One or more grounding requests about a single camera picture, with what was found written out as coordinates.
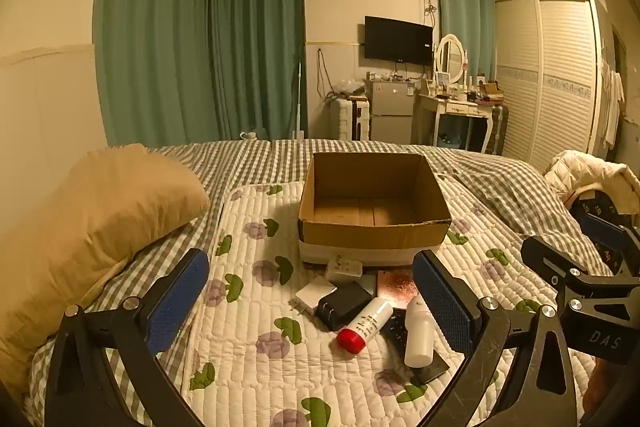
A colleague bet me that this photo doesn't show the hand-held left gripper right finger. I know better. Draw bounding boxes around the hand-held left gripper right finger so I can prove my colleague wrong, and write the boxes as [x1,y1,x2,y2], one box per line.
[411,249,586,427]

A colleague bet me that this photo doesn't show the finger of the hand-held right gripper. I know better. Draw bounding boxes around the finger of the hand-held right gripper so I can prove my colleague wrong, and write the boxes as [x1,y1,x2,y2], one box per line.
[580,213,640,278]
[520,235,601,295]

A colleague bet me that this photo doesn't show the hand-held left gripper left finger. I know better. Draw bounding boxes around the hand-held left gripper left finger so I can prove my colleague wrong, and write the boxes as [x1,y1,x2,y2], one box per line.
[45,248,211,427]

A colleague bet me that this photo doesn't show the white plastic bottle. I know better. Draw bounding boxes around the white plastic bottle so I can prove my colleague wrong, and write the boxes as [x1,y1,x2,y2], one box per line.
[403,299,437,368]

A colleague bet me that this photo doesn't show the copper square card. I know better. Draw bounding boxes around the copper square card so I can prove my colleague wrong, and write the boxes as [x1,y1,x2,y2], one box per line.
[375,271,420,310]

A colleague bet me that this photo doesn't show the white tube with red cap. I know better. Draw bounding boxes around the white tube with red cap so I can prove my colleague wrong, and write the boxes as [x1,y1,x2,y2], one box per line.
[336,297,394,354]

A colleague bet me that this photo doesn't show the cardboard box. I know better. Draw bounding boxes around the cardboard box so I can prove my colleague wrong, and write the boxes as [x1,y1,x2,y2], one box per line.
[298,152,453,268]

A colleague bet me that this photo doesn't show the black charger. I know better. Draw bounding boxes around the black charger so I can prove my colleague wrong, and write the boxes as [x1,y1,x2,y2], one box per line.
[316,281,373,330]

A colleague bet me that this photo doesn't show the white charger with prongs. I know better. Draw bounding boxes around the white charger with prongs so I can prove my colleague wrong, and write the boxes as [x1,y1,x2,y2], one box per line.
[290,276,333,315]

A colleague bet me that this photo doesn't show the person's right hand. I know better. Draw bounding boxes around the person's right hand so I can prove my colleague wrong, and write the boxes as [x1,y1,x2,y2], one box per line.
[582,358,620,415]

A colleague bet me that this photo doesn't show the dark printed garment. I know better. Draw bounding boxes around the dark printed garment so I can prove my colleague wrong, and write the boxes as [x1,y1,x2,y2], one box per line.
[565,189,636,278]

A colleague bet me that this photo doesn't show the white puffer jacket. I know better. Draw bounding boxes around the white puffer jacket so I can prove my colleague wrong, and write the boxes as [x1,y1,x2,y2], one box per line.
[544,150,640,214]

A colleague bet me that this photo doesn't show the tan pillow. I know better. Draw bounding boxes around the tan pillow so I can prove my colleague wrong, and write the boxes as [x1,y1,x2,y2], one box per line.
[0,144,211,388]

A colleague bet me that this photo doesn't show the white floral quilted mat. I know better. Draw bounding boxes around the white floral quilted mat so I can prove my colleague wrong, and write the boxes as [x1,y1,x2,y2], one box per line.
[182,182,601,427]

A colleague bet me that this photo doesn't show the hanging white towels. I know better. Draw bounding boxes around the hanging white towels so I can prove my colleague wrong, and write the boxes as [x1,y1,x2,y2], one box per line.
[600,62,626,148]

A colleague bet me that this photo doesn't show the dark silver suitcase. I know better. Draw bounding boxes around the dark silver suitcase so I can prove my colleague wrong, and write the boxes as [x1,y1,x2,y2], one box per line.
[482,104,510,156]

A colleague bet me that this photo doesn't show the white louvred wardrobe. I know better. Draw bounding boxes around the white louvred wardrobe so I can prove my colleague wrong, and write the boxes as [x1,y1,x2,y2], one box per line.
[495,0,603,172]

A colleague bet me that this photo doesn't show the white dressing table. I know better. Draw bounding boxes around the white dressing table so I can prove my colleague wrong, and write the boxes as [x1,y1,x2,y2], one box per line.
[415,92,493,152]

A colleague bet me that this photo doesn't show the silver small fridge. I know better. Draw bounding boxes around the silver small fridge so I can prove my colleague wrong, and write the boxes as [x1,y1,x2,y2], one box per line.
[367,79,416,142]

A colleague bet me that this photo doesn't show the white suitcase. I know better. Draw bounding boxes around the white suitcase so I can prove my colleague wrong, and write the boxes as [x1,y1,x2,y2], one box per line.
[330,97,373,142]

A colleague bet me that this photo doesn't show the white oval vanity mirror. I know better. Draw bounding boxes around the white oval vanity mirror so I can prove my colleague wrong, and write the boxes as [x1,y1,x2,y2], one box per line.
[435,34,466,85]

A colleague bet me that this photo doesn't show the white mop pole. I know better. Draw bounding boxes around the white mop pole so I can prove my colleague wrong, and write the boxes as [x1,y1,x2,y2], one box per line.
[292,57,306,140]

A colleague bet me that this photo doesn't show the narrow light green curtain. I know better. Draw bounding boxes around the narrow light green curtain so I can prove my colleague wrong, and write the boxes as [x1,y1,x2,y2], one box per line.
[434,0,498,80]

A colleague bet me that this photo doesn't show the wide green curtain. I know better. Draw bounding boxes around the wide green curtain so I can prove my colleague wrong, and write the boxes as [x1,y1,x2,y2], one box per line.
[94,0,211,150]

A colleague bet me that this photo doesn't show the green corner curtain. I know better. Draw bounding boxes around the green corner curtain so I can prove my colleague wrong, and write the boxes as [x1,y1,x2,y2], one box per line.
[207,0,307,142]

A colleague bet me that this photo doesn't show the black wall cables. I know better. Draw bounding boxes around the black wall cables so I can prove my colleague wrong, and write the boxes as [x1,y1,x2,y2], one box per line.
[317,49,337,100]

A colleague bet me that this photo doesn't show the black wall television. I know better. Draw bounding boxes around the black wall television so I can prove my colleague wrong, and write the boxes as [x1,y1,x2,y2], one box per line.
[364,16,434,66]

